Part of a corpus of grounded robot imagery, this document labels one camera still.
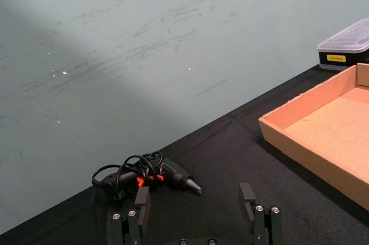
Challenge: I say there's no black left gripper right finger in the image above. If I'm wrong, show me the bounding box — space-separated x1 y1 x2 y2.
239 182 284 245

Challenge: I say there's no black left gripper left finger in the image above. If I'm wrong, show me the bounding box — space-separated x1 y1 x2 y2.
111 186 151 245

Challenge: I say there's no black table cloth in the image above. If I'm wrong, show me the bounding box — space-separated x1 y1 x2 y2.
0 61 369 245

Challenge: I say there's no shallow brown cardboard tray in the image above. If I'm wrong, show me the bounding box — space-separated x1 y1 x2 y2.
258 62 369 212

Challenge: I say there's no clear plastic case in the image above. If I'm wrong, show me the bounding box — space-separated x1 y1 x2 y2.
317 17 369 71

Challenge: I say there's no black corded glue gun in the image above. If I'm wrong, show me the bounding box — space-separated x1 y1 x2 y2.
92 150 203 201

